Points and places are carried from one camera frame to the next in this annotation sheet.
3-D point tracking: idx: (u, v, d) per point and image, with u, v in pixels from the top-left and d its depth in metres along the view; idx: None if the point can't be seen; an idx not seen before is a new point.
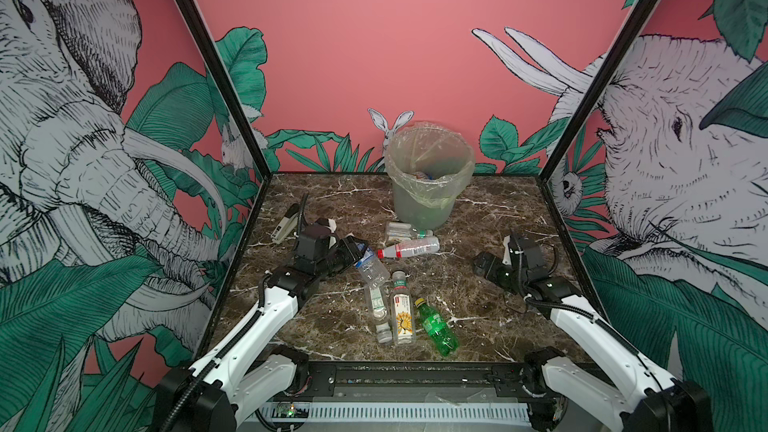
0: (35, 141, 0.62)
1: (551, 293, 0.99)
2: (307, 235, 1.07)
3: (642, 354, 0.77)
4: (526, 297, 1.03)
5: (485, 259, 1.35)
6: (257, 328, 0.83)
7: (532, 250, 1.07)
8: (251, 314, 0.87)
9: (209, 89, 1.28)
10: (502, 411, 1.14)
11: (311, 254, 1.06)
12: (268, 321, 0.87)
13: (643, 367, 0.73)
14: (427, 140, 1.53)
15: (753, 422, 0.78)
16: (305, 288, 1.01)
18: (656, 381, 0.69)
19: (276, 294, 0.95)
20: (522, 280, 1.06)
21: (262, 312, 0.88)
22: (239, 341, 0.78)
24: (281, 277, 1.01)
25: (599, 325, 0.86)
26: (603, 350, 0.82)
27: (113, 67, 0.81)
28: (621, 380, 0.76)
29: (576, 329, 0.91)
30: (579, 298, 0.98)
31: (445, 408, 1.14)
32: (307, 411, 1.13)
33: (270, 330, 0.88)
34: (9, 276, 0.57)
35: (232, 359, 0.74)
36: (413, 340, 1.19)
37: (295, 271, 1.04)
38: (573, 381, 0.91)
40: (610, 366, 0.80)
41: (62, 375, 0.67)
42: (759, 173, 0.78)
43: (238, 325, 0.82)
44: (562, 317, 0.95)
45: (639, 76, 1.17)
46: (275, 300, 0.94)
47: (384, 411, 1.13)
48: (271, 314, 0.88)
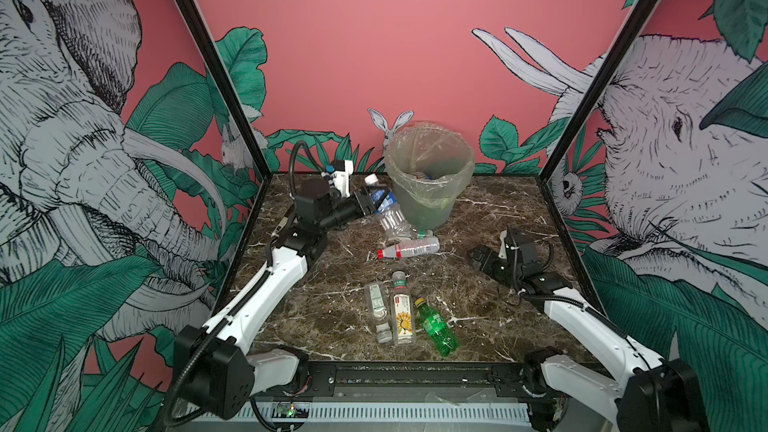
0: (35, 142, 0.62)
1: (544, 287, 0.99)
2: (303, 196, 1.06)
3: (631, 337, 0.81)
4: (518, 291, 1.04)
5: (482, 252, 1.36)
6: (266, 288, 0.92)
7: (528, 245, 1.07)
8: (260, 273, 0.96)
9: (210, 89, 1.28)
10: (501, 411, 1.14)
11: (310, 214, 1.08)
12: (277, 280, 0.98)
13: (631, 347, 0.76)
14: (426, 141, 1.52)
15: (753, 423, 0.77)
16: (311, 246, 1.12)
18: (644, 361, 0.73)
19: (284, 255, 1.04)
20: (517, 275, 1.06)
21: (271, 271, 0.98)
22: (249, 301, 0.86)
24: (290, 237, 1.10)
25: (591, 313, 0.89)
26: (595, 336, 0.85)
27: (113, 67, 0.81)
28: (612, 362, 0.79)
29: (568, 318, 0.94)
30: (571, 290, 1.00)
31: (446, 408, 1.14)
32: (307, 410, 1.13)
33: (278, 289, 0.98)
34: (9, 276, 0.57)
35: (244, 316, 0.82)
36: (413, 340, 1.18)
37: (304, 231, 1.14)
38: (569, 375, 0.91)
40: (601, 350, 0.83)
41: (62, 375, 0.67)
42: (760, 173, 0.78)
43: (248, 285, 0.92)
44: (555, 307, 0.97)
45: (639, 75, 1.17)
46: (283, 258, 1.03)
47: (384, 411, 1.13)
48: (280, 274, 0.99)
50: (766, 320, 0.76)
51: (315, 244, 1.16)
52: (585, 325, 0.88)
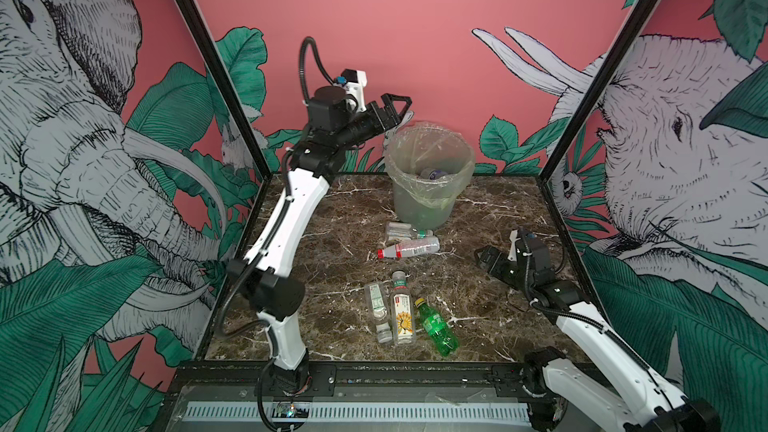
0: (35, 141, 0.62)
1: (559, 300, 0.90)
2: (317, 100, 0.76)
3: (651, 367, 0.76)
4: (532, 301, 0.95)
5: (490, 254, 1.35)
6: (290, 220, 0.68)
7: (541, 250, 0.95)
8: (280, 203, 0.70)
9: (209, 89, 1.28)
10: (502, 411, 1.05)
11: (327, 124, 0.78)
12: (300, 208, 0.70)
13: (654, 383, 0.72)
14: (427, 140, 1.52)
15: (753, 423, 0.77)
16: (331, 162, 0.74)
18: (667, 399, 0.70)
19: (300, 177, 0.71)
20: (528, 283, 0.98)
21: (291, 200, 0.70)
22: (279, 231, 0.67)
24: (300, 153, 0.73)
25: (610, 336, 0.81)
26: (611, 361, 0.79)
27: (113, 67, 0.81)
28: (628, 392, 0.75)
29: (582, 337, 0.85)
30: (587, 305, 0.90)
31: (446, 409, 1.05)
32: (307, 410, 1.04)
33: (308, 214, 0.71)
34: (9, 276, 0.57)
35: (278, 247, 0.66)
36: (413, 340, 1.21)
37: (317, 144, 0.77)
38: (573, 385, 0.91)
40: (616, 377, 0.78)
41: (62, 375, 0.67)
42: (760, 173, 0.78)
43: (272, 215, 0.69)
44: (570, 323, 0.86)
45: (639, 75, 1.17)
46: (301, 181, 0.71)
47: (384, 411, 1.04)
48: (301, 201, 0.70)
50: (766, 320, 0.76)
51: (336, 162, 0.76)
52: (602, 349, 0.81)
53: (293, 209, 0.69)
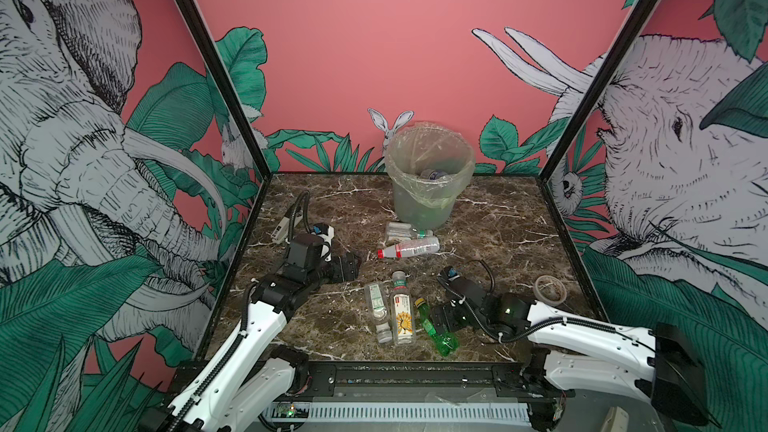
0: (35, 142, 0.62)
1: (514, 319, 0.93)
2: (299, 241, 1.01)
3: (617, 326, 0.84)
4: (498, 338, 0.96)
5: (440, 313, 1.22)
6: (238, 356, 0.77)
7: (470, 288, 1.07)
8: (231, 338, 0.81)
9: (209, 89, 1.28)
10: (502, 411, 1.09)
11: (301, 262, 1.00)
12: (251, 344, 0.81)
13: (630, 338, 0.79)
14: (427, 140, 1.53)
15: (753, 423, 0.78)
16: (294, 297, 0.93)
18: (645, 346, 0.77)
19: (260, 311, 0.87)
20: (483, 323, 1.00)
21: (244, 335, 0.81)
22: (220, 372, 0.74)
24: (267, 287, 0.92)
25: (572, 322, 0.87)
26: (592, 345, 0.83)
27: (113, 67, 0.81)
28: (618, 362, 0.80)
29: (557, 339, 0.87)
30: (538, 305, 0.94)
31: (446, 408, 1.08)
32: (307, 410, 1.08)
33: (256, 351, 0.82)
34: (9, 276, 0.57)
35: (213, 392, 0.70)
36: (413, 340, 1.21)
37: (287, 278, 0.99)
38: (583, 374, 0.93)
40: (601, 354, 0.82)
41: (62, 375, 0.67)
42: (760, 172, 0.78)
43: (219, 353, 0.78)
44: (540, 334, 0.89)
45: (639, 75, 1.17)
46: (259, 317, 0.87)
47: (384, 411, 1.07)
48: (255, 335, 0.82)
50: (766, 320, 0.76)
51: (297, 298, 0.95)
52: (577, 338, 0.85)
53: (245, 345, 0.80)
